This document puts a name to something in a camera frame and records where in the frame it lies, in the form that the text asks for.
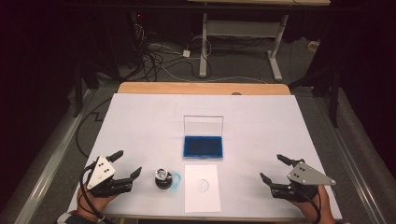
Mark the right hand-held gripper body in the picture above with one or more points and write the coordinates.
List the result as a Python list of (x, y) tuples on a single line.
[(306, 175)]

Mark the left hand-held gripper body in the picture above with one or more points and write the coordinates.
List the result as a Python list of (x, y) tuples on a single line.
[(99, 174)]

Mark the black round stamp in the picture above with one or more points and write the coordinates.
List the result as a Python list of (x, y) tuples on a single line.
[(163, 183)]

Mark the blue ink pad box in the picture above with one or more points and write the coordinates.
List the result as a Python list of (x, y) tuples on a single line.
[(202, 146)]

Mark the person's left hand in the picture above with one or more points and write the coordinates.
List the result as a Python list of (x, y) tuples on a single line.
[(93, 205)]

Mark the person's right hand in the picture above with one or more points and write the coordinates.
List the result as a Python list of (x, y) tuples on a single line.
[(320, 208)]

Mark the large white table cover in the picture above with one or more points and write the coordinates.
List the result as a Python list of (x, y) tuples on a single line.
[(140, 124)]

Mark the white paper sheet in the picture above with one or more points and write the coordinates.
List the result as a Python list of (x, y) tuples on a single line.
[(194, 199)]

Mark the black stand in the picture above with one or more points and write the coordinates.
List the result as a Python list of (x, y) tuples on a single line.
[(334, 102), (77, 93)]

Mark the grey table grommet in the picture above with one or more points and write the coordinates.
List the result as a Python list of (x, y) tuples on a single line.
[(236, 93)]

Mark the wooden table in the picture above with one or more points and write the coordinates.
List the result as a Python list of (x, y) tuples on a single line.
[(186, 88)]

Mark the white power strip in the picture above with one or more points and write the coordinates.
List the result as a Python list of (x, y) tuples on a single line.
[(313, 46)]

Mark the white power adapter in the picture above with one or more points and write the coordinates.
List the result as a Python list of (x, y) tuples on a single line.
[(186, 53)]

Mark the white-legged desk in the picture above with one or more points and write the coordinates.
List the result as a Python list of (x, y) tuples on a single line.
[(204, 46)]

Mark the metal floor rail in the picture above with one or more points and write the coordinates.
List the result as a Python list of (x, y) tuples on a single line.
[(362, 189), (53, 161)]

